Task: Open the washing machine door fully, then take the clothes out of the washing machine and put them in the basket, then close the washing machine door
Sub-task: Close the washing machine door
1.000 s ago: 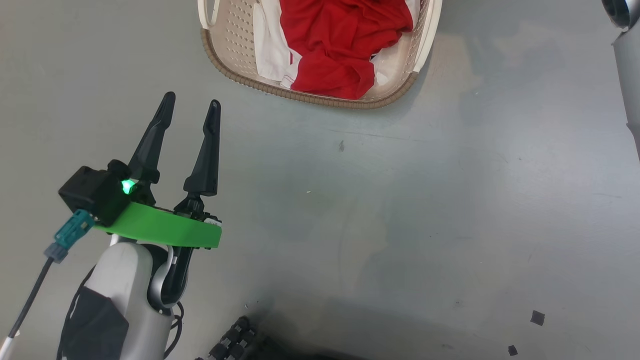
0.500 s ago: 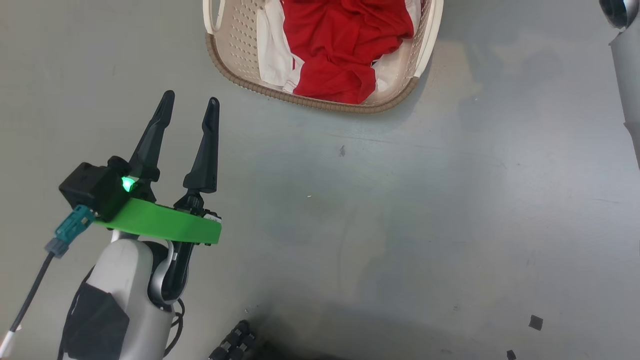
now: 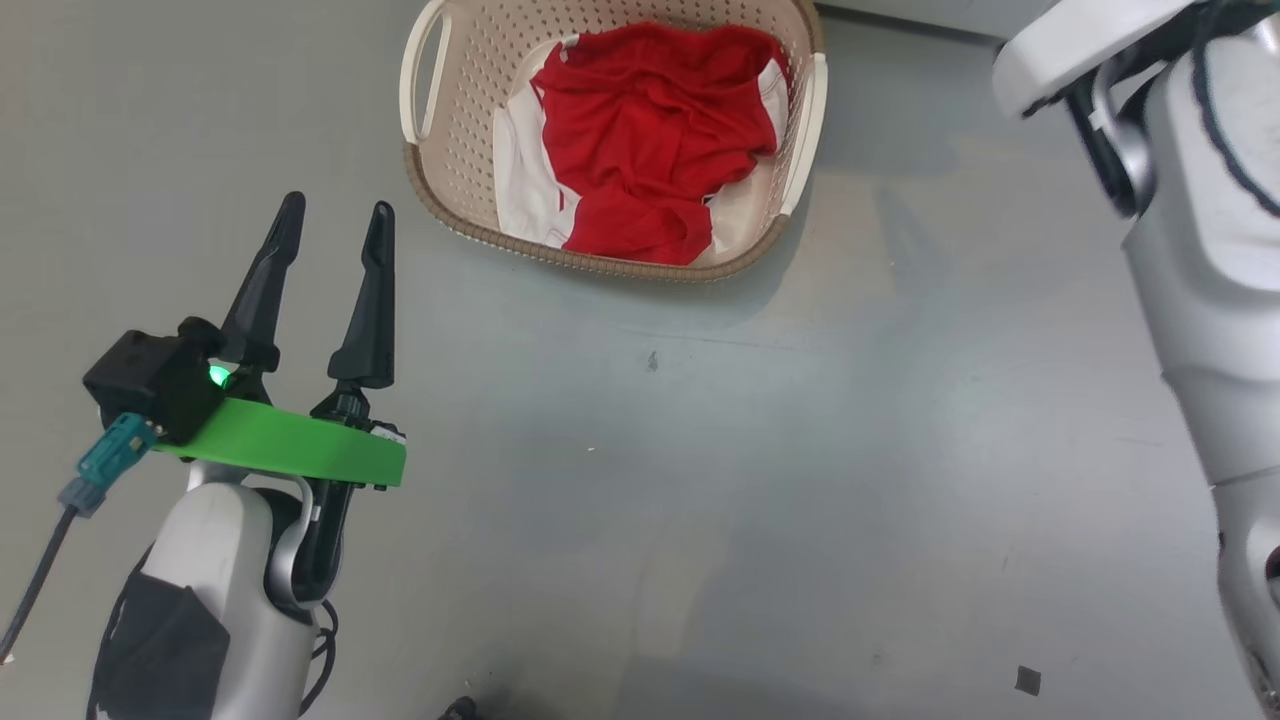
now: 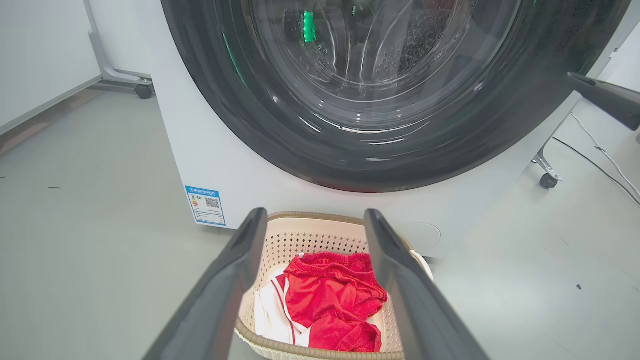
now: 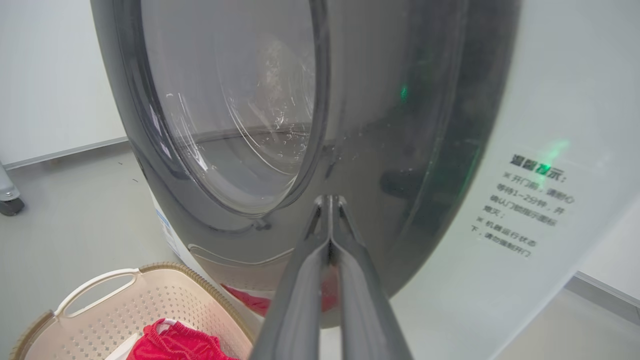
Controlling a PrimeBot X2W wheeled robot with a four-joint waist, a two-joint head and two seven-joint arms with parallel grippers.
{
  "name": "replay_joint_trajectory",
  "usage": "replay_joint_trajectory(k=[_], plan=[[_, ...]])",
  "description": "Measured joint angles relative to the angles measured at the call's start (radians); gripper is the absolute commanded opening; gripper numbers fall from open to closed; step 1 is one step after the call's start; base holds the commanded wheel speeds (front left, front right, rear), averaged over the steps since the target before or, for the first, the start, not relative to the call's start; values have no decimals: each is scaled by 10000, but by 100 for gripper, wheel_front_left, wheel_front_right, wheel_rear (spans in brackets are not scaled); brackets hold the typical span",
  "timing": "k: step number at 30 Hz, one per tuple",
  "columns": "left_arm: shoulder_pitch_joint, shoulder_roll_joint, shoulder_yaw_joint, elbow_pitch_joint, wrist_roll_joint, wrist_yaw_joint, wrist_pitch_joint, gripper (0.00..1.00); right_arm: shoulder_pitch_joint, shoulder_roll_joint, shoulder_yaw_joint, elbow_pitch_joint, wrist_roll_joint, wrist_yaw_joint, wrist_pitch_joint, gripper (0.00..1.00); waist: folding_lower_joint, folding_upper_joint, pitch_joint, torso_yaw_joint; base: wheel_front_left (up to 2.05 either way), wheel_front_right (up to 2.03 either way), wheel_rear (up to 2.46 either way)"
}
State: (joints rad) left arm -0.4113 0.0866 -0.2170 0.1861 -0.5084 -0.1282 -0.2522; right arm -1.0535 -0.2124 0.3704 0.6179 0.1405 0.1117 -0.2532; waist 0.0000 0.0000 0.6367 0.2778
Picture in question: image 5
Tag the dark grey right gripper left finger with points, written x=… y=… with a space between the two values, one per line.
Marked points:
x=295 y=310

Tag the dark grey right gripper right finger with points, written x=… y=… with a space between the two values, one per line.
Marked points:
x=370 y=320

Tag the red and white clothes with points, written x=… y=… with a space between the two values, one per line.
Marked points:
x=180 y=345

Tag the dark grey round washer door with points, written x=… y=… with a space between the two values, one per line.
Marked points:
x=400 y=150

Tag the cream perforated basket brown rim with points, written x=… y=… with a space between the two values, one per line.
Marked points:
x=150 y=300

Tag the white front-load washing machine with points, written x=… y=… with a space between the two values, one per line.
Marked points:
x=550 y=100

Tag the blue energy label sticker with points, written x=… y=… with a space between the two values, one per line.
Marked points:
x=167 y=235

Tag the grey leg with caster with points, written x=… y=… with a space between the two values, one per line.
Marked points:
x=9 y=197

